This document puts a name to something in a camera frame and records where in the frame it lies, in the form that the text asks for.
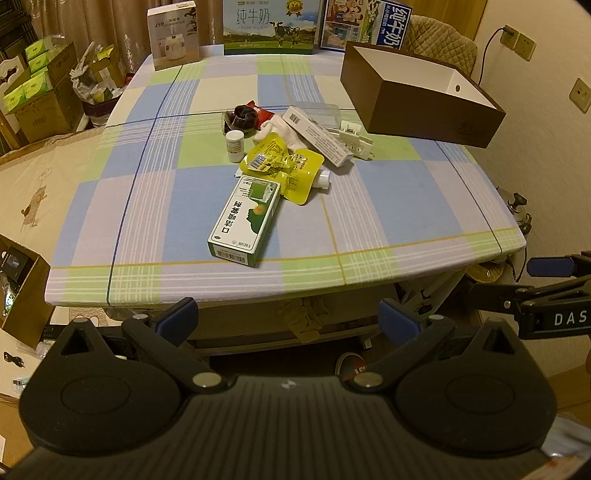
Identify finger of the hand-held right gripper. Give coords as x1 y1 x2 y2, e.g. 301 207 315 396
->
526 251 591 280
464 281 539 315

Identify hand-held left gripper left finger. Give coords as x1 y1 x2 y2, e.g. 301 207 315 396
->
60 298 225 394

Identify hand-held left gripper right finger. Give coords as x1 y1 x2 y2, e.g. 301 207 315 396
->
353 298 522 393

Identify green white medicine box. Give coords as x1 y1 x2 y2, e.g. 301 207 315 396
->
207 175 282 268

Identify plain yellow pouch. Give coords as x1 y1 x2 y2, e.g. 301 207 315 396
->
276 148 326 206

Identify small white bottle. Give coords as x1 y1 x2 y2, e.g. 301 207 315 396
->
225 130 246 164

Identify yellow pouch with white label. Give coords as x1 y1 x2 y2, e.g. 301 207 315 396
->
240 132 297 177

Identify white long toothpaste box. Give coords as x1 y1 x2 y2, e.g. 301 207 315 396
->
283 106 354 167

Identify brown cardboard box white inside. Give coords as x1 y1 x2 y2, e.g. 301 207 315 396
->
340 41 507 149

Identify dark metal stand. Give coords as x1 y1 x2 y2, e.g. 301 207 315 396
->
496 186 534 237

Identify small open brown box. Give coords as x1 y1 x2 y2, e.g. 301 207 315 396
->
0 234 52 350

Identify white plastic hooks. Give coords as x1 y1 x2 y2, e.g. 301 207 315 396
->
339 120 374 160

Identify beige embroidered cover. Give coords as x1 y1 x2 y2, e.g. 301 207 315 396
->
0 127 108 400

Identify red white packet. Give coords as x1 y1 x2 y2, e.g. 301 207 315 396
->
252 115 296 149

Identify brown hair scrunchie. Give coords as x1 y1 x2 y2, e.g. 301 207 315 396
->
231 104 257 130

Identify clear plastic packaging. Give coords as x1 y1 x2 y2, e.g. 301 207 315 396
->
295 102 343 128

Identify clutter filled bin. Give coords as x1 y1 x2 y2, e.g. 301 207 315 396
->
71 43 129 129

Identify quilted beige chair cushion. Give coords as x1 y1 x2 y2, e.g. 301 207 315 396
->
405 15 479 86

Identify large cardboard box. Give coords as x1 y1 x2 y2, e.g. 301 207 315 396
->
0 41 85 144

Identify white appliance box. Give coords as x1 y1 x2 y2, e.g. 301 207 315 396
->
147 0 202 72

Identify stack of green packets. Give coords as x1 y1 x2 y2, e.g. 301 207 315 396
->
4 39 52 112

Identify blue milk carton box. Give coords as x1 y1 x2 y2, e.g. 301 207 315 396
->
320 0 414 51

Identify green milk carton box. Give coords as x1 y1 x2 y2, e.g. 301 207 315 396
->
222 0 322 56

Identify black plastic crates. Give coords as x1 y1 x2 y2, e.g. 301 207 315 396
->
0 4 40 62

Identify charger cable with plug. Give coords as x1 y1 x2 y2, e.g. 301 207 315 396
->
477 26 519 89

